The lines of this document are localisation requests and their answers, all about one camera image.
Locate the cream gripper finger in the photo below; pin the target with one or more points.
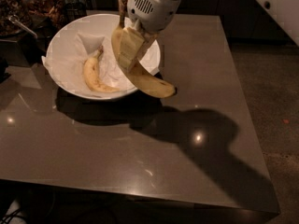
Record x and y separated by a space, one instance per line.
148 41
131 43

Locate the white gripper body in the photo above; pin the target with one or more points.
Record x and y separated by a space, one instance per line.
154 10

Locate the yellow banana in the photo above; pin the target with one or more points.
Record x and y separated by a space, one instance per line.
138 75
91 74

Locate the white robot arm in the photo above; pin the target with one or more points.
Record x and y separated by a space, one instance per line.
241 18

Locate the white bowl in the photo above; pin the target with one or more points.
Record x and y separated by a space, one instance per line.
71 28

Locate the white paper liner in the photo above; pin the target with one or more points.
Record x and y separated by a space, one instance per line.
68 59

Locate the tray of brown snacks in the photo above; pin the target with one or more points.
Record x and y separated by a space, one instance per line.
52 9

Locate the dark counter box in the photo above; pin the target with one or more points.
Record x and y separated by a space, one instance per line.
22 52

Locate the metal scoop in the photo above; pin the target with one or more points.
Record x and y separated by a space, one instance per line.
15 20

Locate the glass jar of snacks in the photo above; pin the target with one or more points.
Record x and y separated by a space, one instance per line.
16 9

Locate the black wire basket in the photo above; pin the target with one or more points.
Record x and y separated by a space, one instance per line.
75 11

